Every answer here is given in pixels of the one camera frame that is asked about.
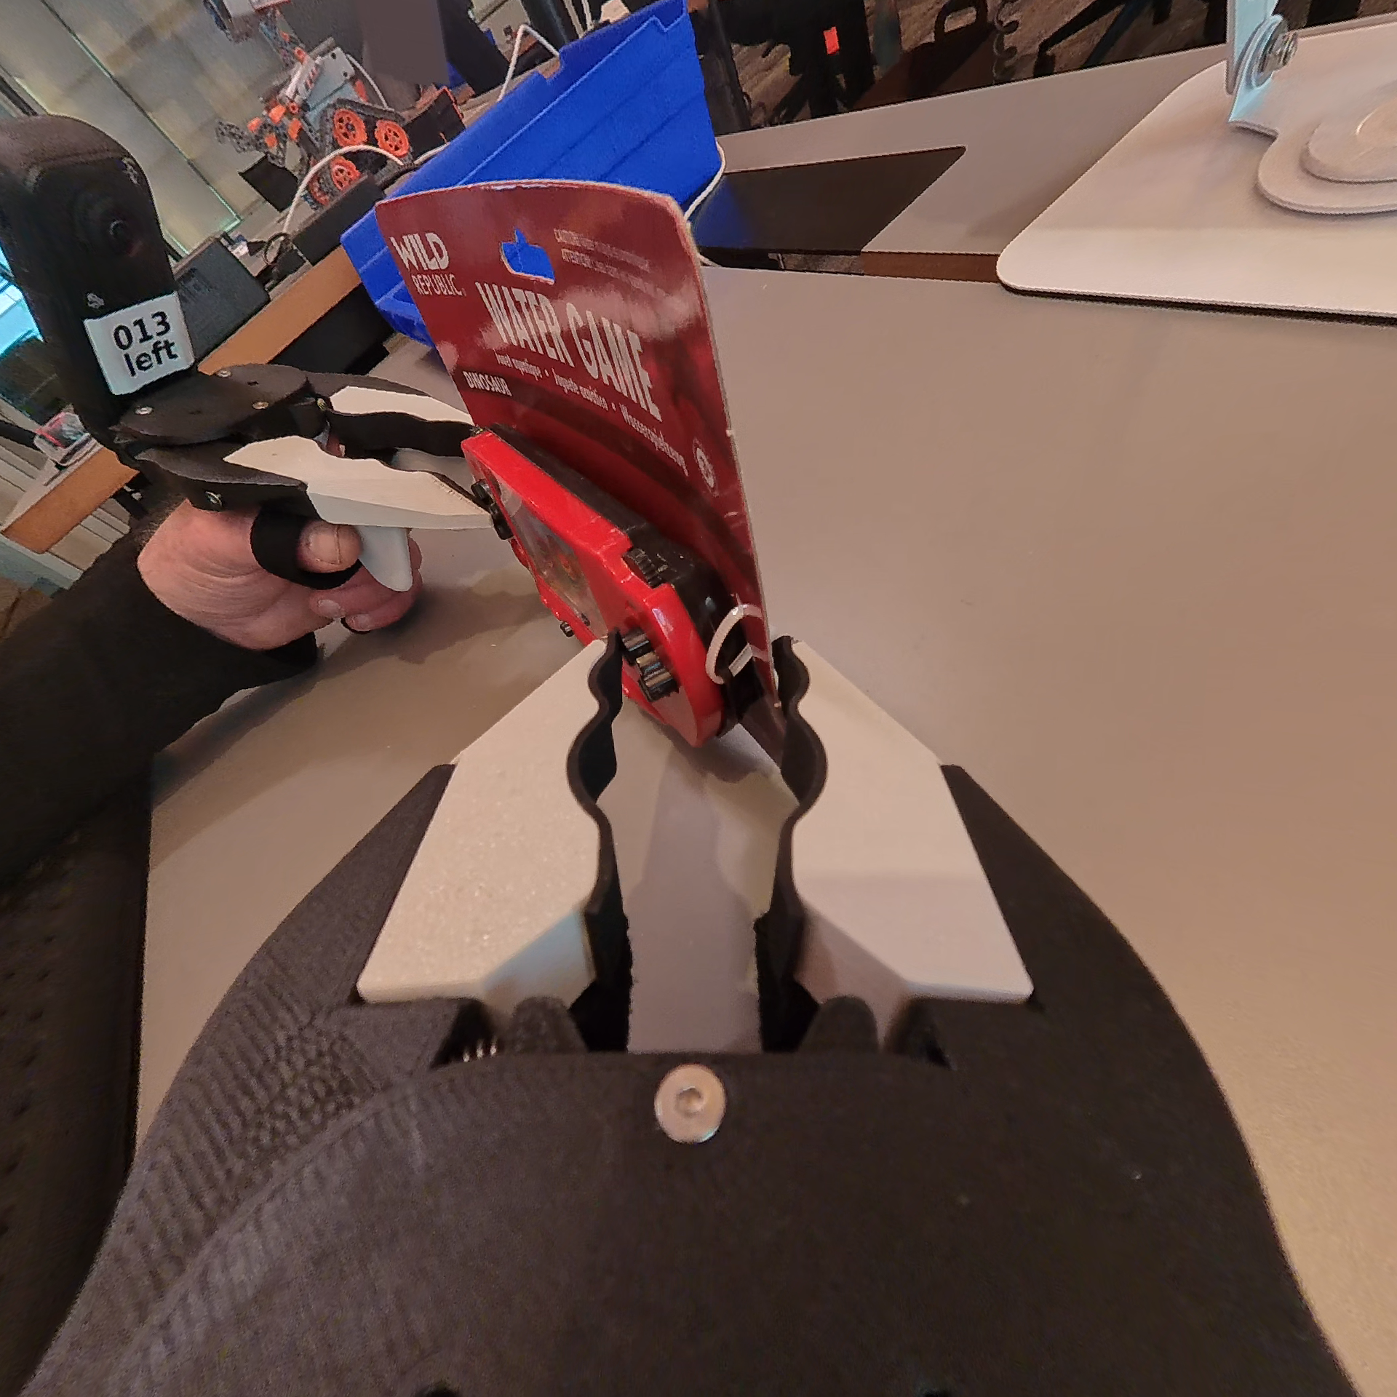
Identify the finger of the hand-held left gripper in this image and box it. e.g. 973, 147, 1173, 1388
325, 375, 485, 460
223, 433, 496, 531

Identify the blue bin with tag sticker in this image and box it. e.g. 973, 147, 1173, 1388
342, 0, 727, 360

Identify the orange black toy robot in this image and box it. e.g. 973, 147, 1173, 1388
218, 54, 413, 210

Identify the person's left forearm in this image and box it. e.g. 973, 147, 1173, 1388
0, 540, 322, 891

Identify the black desk mat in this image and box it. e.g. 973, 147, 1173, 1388
692, 146, 967, 274

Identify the red handheld toy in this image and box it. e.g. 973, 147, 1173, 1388
375, 179, 791, 764

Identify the black storage crate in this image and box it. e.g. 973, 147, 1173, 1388
180, 234, 272, 329

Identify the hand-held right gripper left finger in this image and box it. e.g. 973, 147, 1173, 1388
355, 638, 633, 1054

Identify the black pole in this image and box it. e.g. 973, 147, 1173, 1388
699, 0, 756, 139

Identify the person's left hand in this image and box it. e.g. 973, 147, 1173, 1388
137, 507, 425, 650

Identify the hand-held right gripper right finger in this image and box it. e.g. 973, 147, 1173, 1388
756, 638, 1035, 1054

